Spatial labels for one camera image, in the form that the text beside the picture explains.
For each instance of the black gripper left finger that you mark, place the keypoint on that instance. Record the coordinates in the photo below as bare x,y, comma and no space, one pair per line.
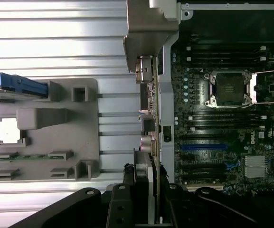
122,209

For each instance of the CPU socket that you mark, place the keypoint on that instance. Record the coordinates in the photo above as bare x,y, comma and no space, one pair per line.
228,89

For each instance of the green RAM stick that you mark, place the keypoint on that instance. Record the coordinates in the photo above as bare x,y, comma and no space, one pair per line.
32,157

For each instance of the silver CPU chip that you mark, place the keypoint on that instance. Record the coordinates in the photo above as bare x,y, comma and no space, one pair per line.
8,130

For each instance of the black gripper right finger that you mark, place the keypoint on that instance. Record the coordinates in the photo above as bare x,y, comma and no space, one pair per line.
174,209

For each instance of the blue expansion slot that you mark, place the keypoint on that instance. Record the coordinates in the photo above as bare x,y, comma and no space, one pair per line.
203,146

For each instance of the silver chipset heat sink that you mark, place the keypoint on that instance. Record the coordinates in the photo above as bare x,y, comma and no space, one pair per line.
255,166

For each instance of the grey plastic parts rack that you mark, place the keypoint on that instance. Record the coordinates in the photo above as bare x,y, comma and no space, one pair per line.
84,133

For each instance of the black RAM slot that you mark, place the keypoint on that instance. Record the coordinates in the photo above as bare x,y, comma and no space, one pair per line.
224,58
224,127
224,118
224,48

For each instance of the green motherboard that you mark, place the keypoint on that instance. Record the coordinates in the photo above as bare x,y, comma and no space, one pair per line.
246,140

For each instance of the hard disk with blue caddy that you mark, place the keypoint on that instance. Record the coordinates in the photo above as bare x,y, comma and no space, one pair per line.
22,85

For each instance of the open dark grey PC case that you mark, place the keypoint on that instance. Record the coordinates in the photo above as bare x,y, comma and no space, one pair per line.
151,23

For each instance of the cream PCI expansion slot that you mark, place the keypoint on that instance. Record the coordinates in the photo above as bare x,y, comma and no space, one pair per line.
205,187

